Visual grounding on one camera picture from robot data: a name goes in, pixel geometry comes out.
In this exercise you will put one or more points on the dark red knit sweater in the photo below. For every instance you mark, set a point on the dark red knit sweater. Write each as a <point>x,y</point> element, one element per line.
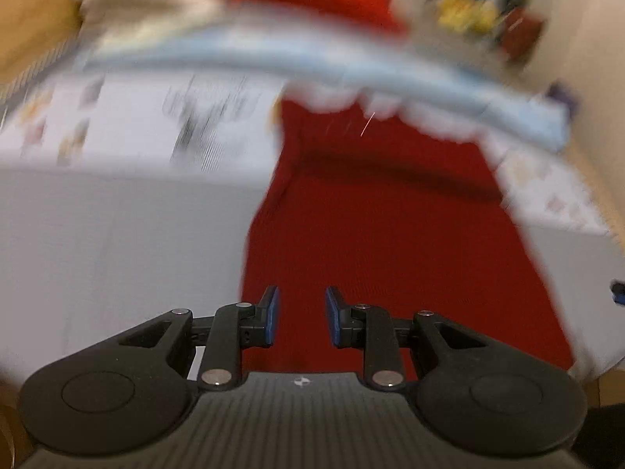
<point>390,229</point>

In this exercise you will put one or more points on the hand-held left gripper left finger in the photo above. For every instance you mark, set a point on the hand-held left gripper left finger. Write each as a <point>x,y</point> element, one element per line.
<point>273,315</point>

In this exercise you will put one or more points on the yellow duck plush toy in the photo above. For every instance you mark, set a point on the yellow duck plush toy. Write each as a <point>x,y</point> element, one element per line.
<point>482,17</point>
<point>451,7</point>

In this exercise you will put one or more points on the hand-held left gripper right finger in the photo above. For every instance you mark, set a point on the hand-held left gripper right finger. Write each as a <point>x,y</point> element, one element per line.
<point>333,315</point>

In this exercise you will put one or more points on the light blue bed cover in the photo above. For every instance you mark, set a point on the light blue bed cover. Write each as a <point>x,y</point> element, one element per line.
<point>293,56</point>

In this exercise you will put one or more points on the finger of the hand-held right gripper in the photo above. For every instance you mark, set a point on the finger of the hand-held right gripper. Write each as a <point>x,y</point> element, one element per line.
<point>619,290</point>

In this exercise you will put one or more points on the beige folded blanket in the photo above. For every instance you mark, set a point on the beige folded blanket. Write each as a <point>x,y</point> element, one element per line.
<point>146,5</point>

